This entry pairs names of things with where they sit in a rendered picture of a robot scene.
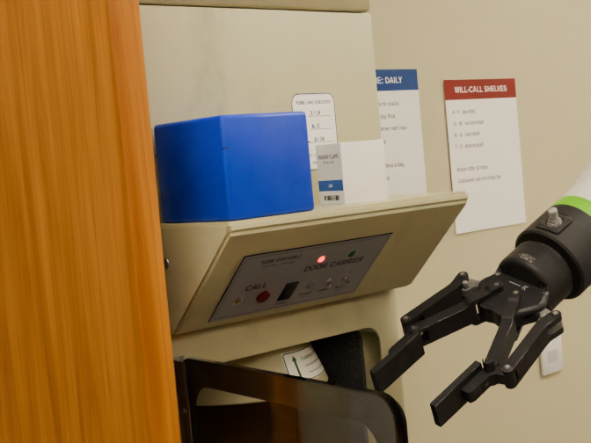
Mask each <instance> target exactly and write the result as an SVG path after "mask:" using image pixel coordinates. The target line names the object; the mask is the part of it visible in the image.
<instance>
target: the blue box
mask: <svg viewBox="0 0 591 443"><path fill-rule="evenodd" d="M154 132H155V142H156V151H157V155H156V157H157V168H158V178H159V187H160V196H161V206H162V215H163V221H164V222H165V223H185V222H233V221H239V220H246V219H252V218H259V217H267V216H273V215H280V214H293V213H300V212H307V211H311V210H313V208H314V199H313V190H312V180H311V170H310V151H309V143H310V142H309V141H308V130H307V120H306V114H305V112H284V113H247V114H228V115H218V116H212V117H206V118H199V119H194V120H182V121H177V122H171V123H164V124H158V125H156V126H155V127H154Z"/></svg>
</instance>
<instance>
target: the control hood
mask: <svg viewBox="0 0 591 443"><path fill-rule="evenodd" d="M388 198H389V199H388V200H379V201H370V202H362V203H354V204H346V205H320V204H315V205H314V208H313V210H311V211H307V212H300V213H293V214H280V215H273V216H267V217H259V218H252V219H246V220H239V221H211V222H185V223H161V224H160V228H161V237H162V246H163V255H164V273H165V283H166V292H167V301H168V310H169V319H170V329H171V334H172V335H178V334H182V333H186V332H190V331H195V330H202V329H206V328H211V327H215V326H219V325H224V324H228V323H235V322H240V321H244V320H248V319H253V318H257V317H262V316H269V315H273V314H277V313H281V312H286V311H290V310H294V309H302V308H307V307H310V306H315V305H319V304H324V303H327V302H332V301H340V300H344V299H348V298H353V297H356V296H361V295H365V294H373V293H377V292H382V291H386V290H390V289H394V288H399V287H406V286H408V285H410V284H412V282H413V281H414V279H415V278H416V276H417V275H418V273H419V272H420V270H421V269H422V267H423V266H424V264H425V263H426V262H427V260H428V259H429V257H430V256H431V255H432V253H433V252H434V250H435V248H436V247H437V245H438V244H439V242H440V241H441V240H442V238H443V237H444V236H445V234H446V233H447V231H448V230H449V228H450V227H451V225H452V224H453V222H454V221H455V219H456V218H457V216H458V215H459V214H460V213H461V211H462V210H463V208H464V206H465V205H466V203H467V199H468V194H465V192H432V193H416V194H399V195H388ZM392 232H393V233H392ZM387 233H392V235H391V237H390V239H389V240H388V242H387V243H386V244H385V246H384V247H383V249H382V251H381V252H380V254H379V255H378V257H377V258H376V260H375V262H374V264H373V265H372V266H371V267H370V269H369V270H368V272H367V274H366V275H365V277H364V278H363V280H362V282H361V284H360V285H359V286H358V287H357V289H356V290H355V292H354V293H351V294H343V295H339V296H334V297H330V298H325V299H321V300H317V301H309V302H305V303H300V304H296V305H292V306H287V307H283V308H278V309H271V310H267V311H262V312H258V313H253V314H249V315H245V316H237V317H232V318H228V319H223V320H220V321H215V322H211V323H208V320H209V319H210V317H211V316H212V314H213V312H214V311H215V308H216V306H217V304H218V303H219V301H220V300H221V298H222V296H223V294H224V292H225V290H226V288H227V287H228V285H229V283H230V281H231V279H232V278H233V276H234V274H235V272H236V270H237V269H238V267H239V265H240V263H241V262H242V260H243V258H244V256H250V255H255V254H260V253H267V252H272V251H282V250H288V249H294V248H299V247H304V246H311V245H316V244H321V243H332V242H338V241H343V240H348V239H355V238H360V237H365V236H376V235H381V234H387Z"/></svg>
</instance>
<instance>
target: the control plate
mask: <svg viewBox="0 0 591 443"><path fill-rule="evenodd" d="M392 233H393V232H392ZM392 233H387V234H381V235H376V236H365V237H360V238H355V239H348V240H343V241H338V242H332V243H321V244H316V245H311V246H304V247H299V248H294V249H288V250H282V251H272V252H267V253H260V254H255V255H250V256H244V258H243V260H242V262H241V263H240V265H239V267H238V269H237V270H236V272H235V274H234V276H233V278H232V279H231V281H230V283H229V285H228V287H227V288H226V290H225V292H224V294H223V296H222V298H221V300H220V301H219V303H218V304H217V306H216V308H215V311H214V312H213V314H212V316H211V317H210V319H209V320H208V323H211V322H215V321H220V320H223V319H228V318H232V317H237V316H245V315H249V314H253V313H258V312H262V311H267V310H271V309H278V308H283V307H287V306H292V305H296V304H300V303H305V302H309V301H317V300H321V299H325V298H330V297H334V296H339V295H343V294H351V293H354V292H355V290H356V289H357V287H358V286H359V285H360V284H361V282H362V280H363V278H364V277H365V275H366V274H367V272H368V270H369V269H370V267H371V266H372V265H373V264H374V262H375V260H376V258H377V257H378V255H379V254H380V252H381V251H382V249H383V247H384V246H385V244H386V243H387V242H388V240H389V239H390V237H391V235H392ZM353 250H357V253H356V254H355V255H354V256H353V257H351V258H349V257H348V254H349V253H350V252H351V251H353ZM322 255H326V258H325V260H324V261H323V262H321V263H317V259H318V258H319V257H321V256H322ZM346 276H349V282H348V283H346V282H342V279H343V278H344V277H346ZM328 279H331V280H332V282H331V283H332V285H331V286H330V287H328V285H327V286H326V285H324V283H325V282H326V281H327V280H328ZM297 281H299V284H298V285H297V287H296V289H295V291H294V293H292V295H291V297H290V298H289V299H287V300H282V301H277V300H278V298H279V296H280V294H281V292H282V290H283V289H284V287H285V286H286V285H287V284H288V283H291V282H297ZM311 282H313V283H315V285H314V286H313V287H314V289H313V290H310V289H307V288H306V287H307V286H308V284H310V283H311ZM264 291H268V292H269V293H270V297H269V298H268V299H267V300H266V301H264V302H261V303H259V302H257V300H256V298H257V296H258V295H259V294H260V293H262V292H264ZM238 297H243V300H242V301H241V302H240V303H239V304H238V305H233V301H234V300H236V298H238Z"/></svg>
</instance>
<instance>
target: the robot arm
mask: <svg viewBox="0 0 591 443"><path fill-rule="evenodd" d="M590 285H591V161H590V162H589V163H587V164H586V165H585V166H584V168H583V169H582V170H581V171H580V173H579V175H578V177H577V178H576V179H575V181H574V182H573V184H572V185H571V187H570V188H569V189H568V190H567V191H566V193H565V194H564V195H563V196H562V197H561V198H560V199H559V200H557V201H556V202H555V203H554V204H553V205H552V206H551V207H550V208H548V209H547V210H546V211H545V212H544V213H543V214H542V215H540V216H539V217H538V218H537V219H536V220H535V221H533V222H532V223H531V224H530V225H529V226H528V227H527V228H526V229H525V230H523V232H522V233H521V234H520V235H519V236H518V237H517V238H516V241H515V249H514V250H513V251H512V252H511V253H509V254H508V255H507V256H506V257H505V258H504V259H503V260H502V261H501V262H500V264H499V266H498V268H497V270H496V272H495V273H494V274H493V275H491V276H489V277H486V278H484V279H482V280H481V281H480V280H473V279H469V275H468V273H467V272H460V273H458V274H457V276H456V277H455V278H454V279H453V280H452V282H451V283H450V284H449V285H447V286H446V287H444V288H443V289H442V290H440V291H439V292H437V293H436V294H434V295H433V296H431V297H430V298H428V299H427V300H425V301H423V302H422V303H421V304H420V305H419V306H417V307H416V308H415V309H412V310H411V311H409V312H408V313H406V314H405V315H403V316H402V317H401V318H400V321H401V324H402V328H403V332H404V334H405V335H404V336H403V337H402V338H400V339H399V340H398V341H397V343H396V344H394V345H393V346H392V347H391V348H390V349H389V351H388V353H389V354H388V355H387V356H386V357H385V358H384V359H382V360H381V361H380V362H379V363H378V364H377V365H376V366H374V367H373V368H372V369H371V370H370V371H369V372H370V375H371V379H372V382H373V384H374V388H375V390H377V391H382V392H384V391H385V390H386V389H387V388H388V387H389V386H390V385H391V384H392V383H393V382H394V381H395V380H396V379H398V378H399V377H400V376H401V375H402V374H403V373H404V372H405V371H406V370H408V369H409V368H410V367H411V366H412V365H413V364H414V363H415V362H416V361H418V360H419V359H420V358H421V357H422V356H423V355H424V354H425V351H424V347H423V346H425V345H428V344H431V343H433V342H434V341H436V340H438V339H440V338H444V337H446V336H447V335H449V334H451V333H454V332H456V331H458V330H461V329H462V328H464V327H467V326H469V325H471V324H473V325H475V326H476V325H479V324H481V323H484V322H488V323H495V324H496V325H497V326H498V327H499V328H498V330H497V333H496V335H495V337H494V340H493V342H492V345H491V347H490V350H489V352H488V353H487V356H486V358H485V362H484V360H483V359H482V362H483V367H484V368H482V364H481V363H480V362H478V361H476V360H475V361H474V362H473V363H472V364H471V365H470V366H469V367H468V368H467V369H466V370H464V371H463V372H462V373H461V374H460V375H459V376H458V377H457V378H456V379H455V380H454V381H453V382H452V383H451V384H450V385H448V386H447V387H446V388H445V389H444V390H443V391H442V392H441V393H440V394H439V395H438V396H437V397H436V398H435V399H434V400H433V401H432V402H431V403H430V407H431V410H432V413H433V416H434V423H435V424H436V425H438V426H440V427H442V426H443V425H444V424H445V423H446V422H448V421H449V420H450V419H451V418H452V417H453V416H454V415H455V414H456V413H457V412H458V411H459V410H460V409H461V408H462V407H463V406H464V405H465V404H466V403H467V402H469V403H473V402H475V401H476V400H477V399H478V398H479V397H480V396H481V395H482V394H484V393H485V392H486V391H487V390H488V389H489V388H490V387H491V386H495V385H497V384H503V385H505V387H506V388H507V389H514V388H515V387H516V386H517V385H518V383H519V382H520V381H521V379H522V378H523V376H524V375H525V374H526V373H527V372H528V371H529V369H530V368H531V366H532V365H533V364H534V362H535V361H536V359H537V358H538V357H539V355H540V354H541V353H542V351H543V350H544V348H545V347H546V346H547V345H548V344H549V343H550V342H551V341H552V340H553V339H554V338H556V337H558V336H559V335H561V334H562V333H563V332H564V326H563V320H562V315H561V312H560V311H559V310H554V309H555V308H556V307H557V306H558V305H559V304H560V303H561V302H562V301H563V300H564V299H565V300H571V299H574V298H577V297H578V296H580V295H581V294H582V293H583V292H584V291H585V290H586V289H587V288H588V287H589V286H590ZM476 305H477V306H478V312H477V308H476ZM530 323H535V324H534V326H533V327H532V328H531V330H530V331H529V332H528V334H527V335H526V336H525V338H524V339H523V340H522V341H521V343H520V344H519V345H518V346H517V347H516V349H515V350H514V351H513V353H512V354H511V355H510V357H509V354H510V352H511V350H512V348H513V345H514V342H515V341H517V340H518V337H519V336H520V333H521V331H522V327H523V326H524V325H526V324H530ZM421 332H423V334H422V335H421Z"/></svg>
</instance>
